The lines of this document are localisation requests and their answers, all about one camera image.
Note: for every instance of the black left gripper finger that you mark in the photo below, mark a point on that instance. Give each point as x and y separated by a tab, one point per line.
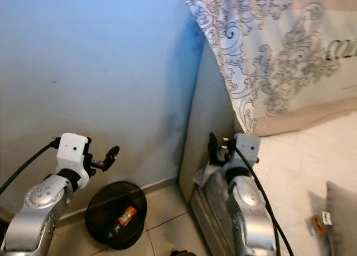
113	153

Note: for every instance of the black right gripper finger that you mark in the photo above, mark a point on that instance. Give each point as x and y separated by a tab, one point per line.
214	150

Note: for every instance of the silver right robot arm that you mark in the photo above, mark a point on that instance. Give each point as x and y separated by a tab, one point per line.
248	217

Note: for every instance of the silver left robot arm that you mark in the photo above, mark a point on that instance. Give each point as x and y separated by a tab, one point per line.
36	211

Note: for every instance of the beige bed headboard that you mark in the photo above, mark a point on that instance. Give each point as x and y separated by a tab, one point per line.
209	116

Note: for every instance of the black round waste bin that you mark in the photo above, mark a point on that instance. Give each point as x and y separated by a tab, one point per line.
103	211

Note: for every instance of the bottle with orange label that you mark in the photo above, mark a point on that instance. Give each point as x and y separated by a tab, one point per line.
127	215

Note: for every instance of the grey quilted mattress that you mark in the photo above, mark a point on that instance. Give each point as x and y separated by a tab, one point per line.
212	211

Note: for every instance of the white quilted mattress cover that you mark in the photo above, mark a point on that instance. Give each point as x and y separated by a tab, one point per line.
295	172

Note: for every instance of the dark robot foot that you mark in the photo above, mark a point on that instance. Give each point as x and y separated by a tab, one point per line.
183	253

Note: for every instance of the grey square pillow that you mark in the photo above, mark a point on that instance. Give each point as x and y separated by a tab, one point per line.
343	217

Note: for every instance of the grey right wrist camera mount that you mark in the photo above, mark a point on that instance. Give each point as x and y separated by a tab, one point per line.
248	147

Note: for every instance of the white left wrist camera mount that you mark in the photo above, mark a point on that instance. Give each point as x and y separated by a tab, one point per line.
73	150

